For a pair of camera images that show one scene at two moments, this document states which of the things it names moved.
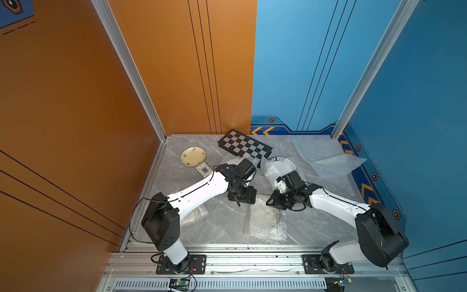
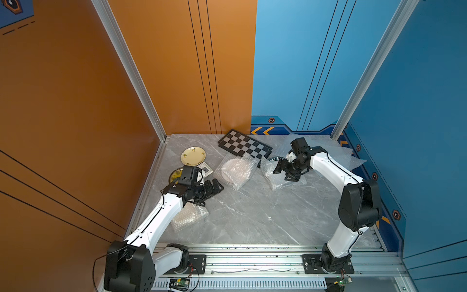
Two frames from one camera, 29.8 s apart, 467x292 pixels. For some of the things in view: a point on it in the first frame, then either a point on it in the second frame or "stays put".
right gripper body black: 283,200 → 292,169
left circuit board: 179,284 stays put
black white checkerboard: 240,144 stays put
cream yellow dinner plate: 193,156 stays put
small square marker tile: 204,170 stays put
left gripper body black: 244,194 → 204,191
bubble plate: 199,213 stays put
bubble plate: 266,222 → 280,146
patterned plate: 273,168 stays put
